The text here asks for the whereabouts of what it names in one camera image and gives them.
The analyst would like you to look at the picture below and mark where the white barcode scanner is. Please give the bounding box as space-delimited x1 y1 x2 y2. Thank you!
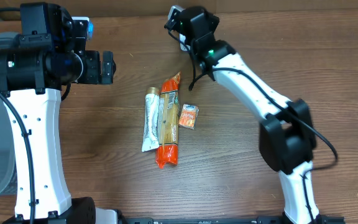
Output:
179 34 190 52

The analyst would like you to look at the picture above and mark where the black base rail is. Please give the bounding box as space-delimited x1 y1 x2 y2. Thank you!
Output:
116 216 346 224

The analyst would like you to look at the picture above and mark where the small orange packet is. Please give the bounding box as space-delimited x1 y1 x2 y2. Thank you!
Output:
178 104 199 129

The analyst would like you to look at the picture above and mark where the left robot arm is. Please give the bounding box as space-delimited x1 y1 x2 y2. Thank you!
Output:
0 2 119 224

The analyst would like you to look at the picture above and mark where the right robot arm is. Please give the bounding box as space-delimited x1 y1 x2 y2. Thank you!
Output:
168 6 322 223

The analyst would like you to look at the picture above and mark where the white silver tube package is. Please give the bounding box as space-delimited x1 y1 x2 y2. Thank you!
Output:
142 87 160 152

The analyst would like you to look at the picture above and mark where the long orange snack package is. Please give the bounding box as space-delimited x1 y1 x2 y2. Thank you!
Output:
155 72 181 169

